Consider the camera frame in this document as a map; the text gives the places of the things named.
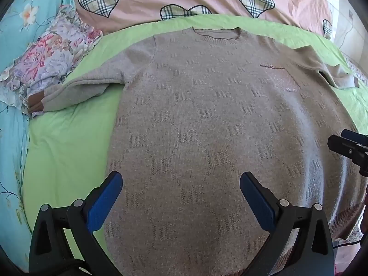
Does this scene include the beige knit sweater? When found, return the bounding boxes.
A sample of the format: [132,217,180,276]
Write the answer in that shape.
[27,26,368,276]

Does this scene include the black cable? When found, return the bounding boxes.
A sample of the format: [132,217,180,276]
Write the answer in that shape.
[333,240,363,249]

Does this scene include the floral ruffled pillow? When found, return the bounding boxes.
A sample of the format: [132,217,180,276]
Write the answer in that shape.
[0,5,103,118]

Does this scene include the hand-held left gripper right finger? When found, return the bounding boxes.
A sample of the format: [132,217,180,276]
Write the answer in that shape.
[239,172,335,276]

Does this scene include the light green bed sheet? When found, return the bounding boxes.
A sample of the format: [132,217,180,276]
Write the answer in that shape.
[22,14,368,261]

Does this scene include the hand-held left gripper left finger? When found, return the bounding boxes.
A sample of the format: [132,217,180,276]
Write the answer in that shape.
[29,171,124,276]

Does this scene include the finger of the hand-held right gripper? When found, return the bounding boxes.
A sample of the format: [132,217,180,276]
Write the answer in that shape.
[341,129,368,147]
[328,135,368,176]

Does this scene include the turquoise floral bed sheet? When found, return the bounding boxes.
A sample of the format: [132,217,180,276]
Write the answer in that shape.
[0,0,81,265]

